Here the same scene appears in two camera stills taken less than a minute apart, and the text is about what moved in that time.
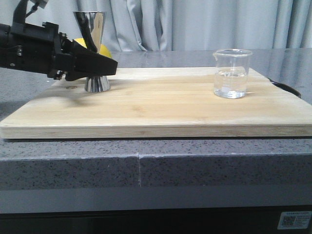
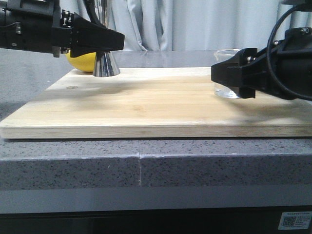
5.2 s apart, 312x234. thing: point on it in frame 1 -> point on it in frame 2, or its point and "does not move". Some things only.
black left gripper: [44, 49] -> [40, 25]
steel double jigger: [91, 24] -> [106, 65]
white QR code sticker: [291, 220] does not move
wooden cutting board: [148, 103] does not move
